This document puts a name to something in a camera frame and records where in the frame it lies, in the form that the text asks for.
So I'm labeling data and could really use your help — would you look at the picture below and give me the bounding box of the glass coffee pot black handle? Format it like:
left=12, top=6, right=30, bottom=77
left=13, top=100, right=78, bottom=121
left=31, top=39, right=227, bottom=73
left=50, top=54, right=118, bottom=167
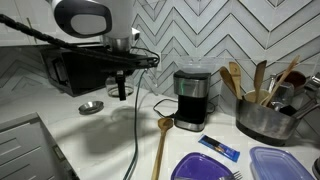
left=105, top=70, right=135, bottom=101

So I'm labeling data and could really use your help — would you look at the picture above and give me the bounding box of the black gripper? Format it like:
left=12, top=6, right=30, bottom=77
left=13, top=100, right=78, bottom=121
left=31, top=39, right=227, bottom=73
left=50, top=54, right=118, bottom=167
left=99, top=49, right=158, bottom=73

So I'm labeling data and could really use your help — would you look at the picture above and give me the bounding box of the purple plate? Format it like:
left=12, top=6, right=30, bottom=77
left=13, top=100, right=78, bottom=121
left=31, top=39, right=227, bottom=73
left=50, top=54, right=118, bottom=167
left=170, top=152, right=234, bottom=180

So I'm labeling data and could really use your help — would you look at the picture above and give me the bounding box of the metal fork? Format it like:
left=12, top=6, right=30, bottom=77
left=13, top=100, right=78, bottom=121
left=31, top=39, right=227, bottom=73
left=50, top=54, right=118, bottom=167
left=173, top=170, right=244, bottom=180

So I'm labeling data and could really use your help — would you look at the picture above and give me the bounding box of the brown ladle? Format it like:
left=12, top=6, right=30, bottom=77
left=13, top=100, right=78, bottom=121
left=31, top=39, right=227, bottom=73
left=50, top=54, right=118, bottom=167
left=276, top=70, right=308, bottom=93

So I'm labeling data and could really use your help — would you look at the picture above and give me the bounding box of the slotted wooden spatula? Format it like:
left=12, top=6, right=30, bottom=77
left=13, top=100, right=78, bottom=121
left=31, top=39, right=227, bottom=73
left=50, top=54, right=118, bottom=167
left=228, top=61, right=243, bottom=100

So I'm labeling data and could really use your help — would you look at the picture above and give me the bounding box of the wooden turner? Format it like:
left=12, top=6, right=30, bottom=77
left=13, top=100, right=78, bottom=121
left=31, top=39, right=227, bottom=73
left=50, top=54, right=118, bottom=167
left=253, top=59, right=268, bottom=103

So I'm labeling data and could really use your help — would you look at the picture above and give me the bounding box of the dark green cable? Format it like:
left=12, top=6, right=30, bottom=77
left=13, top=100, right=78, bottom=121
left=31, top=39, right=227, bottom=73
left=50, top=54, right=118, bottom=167
left=122, top=68, right=148, bottom=180

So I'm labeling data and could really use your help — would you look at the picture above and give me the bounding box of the small steel bowl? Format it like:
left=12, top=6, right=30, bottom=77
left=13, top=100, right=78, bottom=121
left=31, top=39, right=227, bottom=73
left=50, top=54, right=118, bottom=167
left=78, top=100, right=105, bottom=115

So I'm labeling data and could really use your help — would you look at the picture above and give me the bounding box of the black coffeemaker power cord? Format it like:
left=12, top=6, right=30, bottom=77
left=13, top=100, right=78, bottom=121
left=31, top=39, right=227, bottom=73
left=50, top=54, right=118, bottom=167
left=152, top=98, right=216, bottom=119

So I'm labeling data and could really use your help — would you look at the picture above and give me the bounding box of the steel utensil pot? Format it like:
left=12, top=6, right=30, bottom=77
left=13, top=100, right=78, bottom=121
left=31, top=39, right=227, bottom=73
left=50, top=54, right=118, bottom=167
left=235, top=89, right=301, bottom=147

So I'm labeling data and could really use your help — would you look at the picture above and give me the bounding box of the black steel coffeemaker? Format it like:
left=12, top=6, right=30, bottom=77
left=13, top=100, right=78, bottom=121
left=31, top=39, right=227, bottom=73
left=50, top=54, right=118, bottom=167
left=173, top=56, right=214, bottom=133

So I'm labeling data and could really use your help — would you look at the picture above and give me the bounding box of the grey base cabinet brass handle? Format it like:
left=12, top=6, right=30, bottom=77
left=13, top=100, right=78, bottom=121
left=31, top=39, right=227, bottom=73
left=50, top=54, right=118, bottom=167
left=0, top=112, right=81, bottom=180

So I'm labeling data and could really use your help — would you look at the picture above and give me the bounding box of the shiny metal utensil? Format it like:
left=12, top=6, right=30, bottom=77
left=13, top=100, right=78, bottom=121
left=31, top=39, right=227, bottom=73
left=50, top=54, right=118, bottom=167
left=303, top=72, right=320, bottom=93

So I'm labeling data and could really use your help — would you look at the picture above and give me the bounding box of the blue snack packet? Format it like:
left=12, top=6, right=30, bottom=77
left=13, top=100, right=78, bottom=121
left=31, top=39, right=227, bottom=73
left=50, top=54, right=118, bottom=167
left=198, top=134, right=241, bottom=163

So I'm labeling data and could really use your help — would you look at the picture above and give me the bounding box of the long wooden spoon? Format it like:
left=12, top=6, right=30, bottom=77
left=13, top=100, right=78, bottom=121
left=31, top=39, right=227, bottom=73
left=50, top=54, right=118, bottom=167
left=150, top=117, right=174, bottom=180

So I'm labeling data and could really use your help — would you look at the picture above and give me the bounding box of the clear container with blue lid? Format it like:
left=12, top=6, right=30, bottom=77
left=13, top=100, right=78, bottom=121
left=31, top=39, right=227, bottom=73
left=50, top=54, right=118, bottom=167
left=249, top=146, right=316, bottom=180

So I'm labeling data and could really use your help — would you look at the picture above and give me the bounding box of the black robot cable hose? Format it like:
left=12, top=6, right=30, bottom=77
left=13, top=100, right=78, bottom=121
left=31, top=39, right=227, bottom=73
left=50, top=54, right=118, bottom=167
left=0, top=13, right=159, bottom=66

